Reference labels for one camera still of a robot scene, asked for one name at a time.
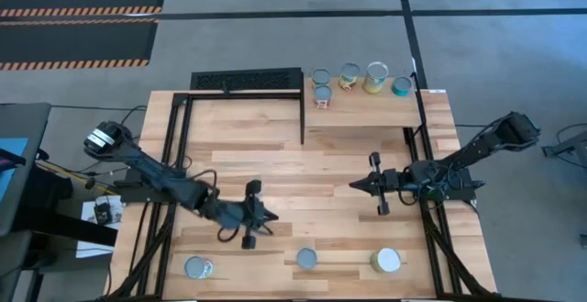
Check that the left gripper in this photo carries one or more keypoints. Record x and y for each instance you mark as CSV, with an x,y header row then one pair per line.
x,y
229,215

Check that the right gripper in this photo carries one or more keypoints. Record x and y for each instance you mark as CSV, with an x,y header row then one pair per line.
x,y
390,182

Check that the tall green organic can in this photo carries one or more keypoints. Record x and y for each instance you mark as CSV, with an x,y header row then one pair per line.
x,y
387,260

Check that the pink mixed fruit can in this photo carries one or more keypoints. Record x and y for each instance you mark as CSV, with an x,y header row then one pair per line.
x,y
196,266

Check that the red white tomato can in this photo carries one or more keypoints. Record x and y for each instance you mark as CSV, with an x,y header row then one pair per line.
x,y
323,93

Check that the short teal tuna fish can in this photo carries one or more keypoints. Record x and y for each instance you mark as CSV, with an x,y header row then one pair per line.
x,y
402,85

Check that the yellow red spaghetti sauce can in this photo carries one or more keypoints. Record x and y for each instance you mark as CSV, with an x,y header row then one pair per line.
x,y
348,74

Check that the tall teal and yellow can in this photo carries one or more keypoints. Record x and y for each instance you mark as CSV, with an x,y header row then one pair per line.
x,y
377,71

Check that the green and orange can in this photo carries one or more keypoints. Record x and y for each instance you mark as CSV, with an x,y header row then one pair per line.
x,y
321,76

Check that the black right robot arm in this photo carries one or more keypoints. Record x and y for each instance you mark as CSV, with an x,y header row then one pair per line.
x,y
495,141

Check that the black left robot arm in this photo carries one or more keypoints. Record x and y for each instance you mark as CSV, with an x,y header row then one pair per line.
x,y
151,171

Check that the orange mushrooms pieces can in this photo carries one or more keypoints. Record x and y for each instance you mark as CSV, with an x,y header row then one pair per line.
x,y
306,258

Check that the white table label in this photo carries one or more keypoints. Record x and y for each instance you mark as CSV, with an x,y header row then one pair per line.
x,y
438,91

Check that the small black device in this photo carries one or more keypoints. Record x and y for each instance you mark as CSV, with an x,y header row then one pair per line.
x,y
103,213

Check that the white paper sheet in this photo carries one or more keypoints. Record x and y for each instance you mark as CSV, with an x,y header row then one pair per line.
x,y
89,210

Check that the grey stand leg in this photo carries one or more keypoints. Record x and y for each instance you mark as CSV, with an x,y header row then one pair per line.
x,y
568,146

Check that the black furniture base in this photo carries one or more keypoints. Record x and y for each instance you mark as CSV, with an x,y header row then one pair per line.
x,y
55,228

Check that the dark grey desk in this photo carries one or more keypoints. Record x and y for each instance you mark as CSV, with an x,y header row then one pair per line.
x,y
27,118

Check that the blue flat item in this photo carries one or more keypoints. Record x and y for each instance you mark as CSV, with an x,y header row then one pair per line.
x,y
11,173

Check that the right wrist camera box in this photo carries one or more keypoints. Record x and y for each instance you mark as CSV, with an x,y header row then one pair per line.
x,y
390,181

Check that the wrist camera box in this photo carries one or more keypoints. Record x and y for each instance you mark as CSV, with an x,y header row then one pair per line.
x,y
390,181
239,214

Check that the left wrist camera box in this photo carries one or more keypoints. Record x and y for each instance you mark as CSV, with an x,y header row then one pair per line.
x,y
239,214

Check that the black shelf support post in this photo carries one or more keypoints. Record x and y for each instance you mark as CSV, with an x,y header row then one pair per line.
x,y
302,118

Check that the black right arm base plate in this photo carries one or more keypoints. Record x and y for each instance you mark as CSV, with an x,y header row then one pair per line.
x,y
463,194

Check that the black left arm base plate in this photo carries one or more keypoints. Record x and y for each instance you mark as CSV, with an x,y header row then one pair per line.
x,y
137,196

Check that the black aluminium table frame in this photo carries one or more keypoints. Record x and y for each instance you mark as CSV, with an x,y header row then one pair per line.
x,y
179,118

